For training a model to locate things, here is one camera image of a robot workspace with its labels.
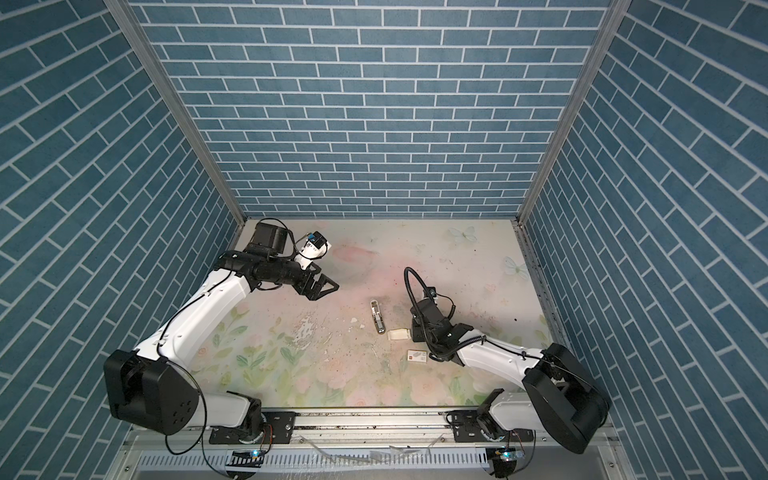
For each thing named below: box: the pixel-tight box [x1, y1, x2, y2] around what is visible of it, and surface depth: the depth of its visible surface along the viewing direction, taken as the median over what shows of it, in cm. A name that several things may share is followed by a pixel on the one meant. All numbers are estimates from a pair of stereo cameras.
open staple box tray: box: [387, 328, 412, 340], surface depth 92 cm
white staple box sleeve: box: [406, 349, 427, 363], surface depth 86 cm
